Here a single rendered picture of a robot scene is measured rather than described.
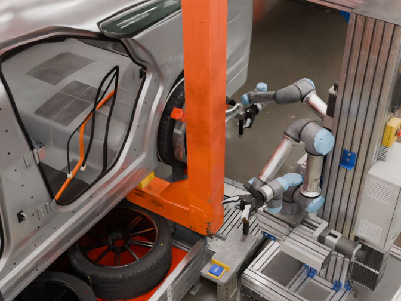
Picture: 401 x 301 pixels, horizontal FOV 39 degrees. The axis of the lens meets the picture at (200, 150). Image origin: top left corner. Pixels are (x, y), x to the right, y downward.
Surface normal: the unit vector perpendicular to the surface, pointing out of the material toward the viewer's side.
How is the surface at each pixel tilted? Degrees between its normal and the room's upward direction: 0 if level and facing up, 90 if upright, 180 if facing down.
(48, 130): 81
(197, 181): 90
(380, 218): 90
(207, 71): 90
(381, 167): 0
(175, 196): 90
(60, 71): 2
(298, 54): 0
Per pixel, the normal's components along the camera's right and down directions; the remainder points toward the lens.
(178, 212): -0.53, 0.54
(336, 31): -0.01, -0.78
